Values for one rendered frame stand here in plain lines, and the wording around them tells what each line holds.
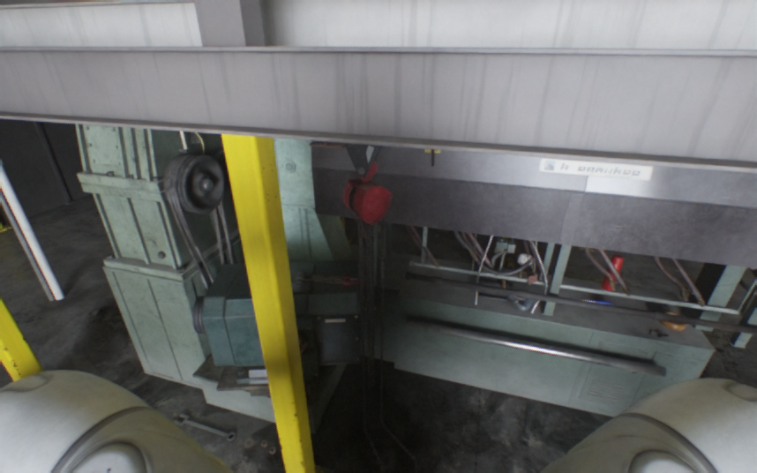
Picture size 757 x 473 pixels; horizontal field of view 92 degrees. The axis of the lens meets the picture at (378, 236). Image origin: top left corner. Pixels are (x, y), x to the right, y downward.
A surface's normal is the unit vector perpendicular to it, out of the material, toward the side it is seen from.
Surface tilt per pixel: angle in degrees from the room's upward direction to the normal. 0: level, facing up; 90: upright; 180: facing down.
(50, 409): 2
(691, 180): 78
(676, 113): 90
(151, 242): 90
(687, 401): 21
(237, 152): 90
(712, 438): 15
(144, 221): 90
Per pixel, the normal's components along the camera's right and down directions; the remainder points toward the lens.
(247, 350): 0.06, 0.46
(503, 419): 0.00, -0.89
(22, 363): 0.96, 0.13
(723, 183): -0.27, 0.25
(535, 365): -0.28, 0.44
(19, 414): -0.17, -0.74
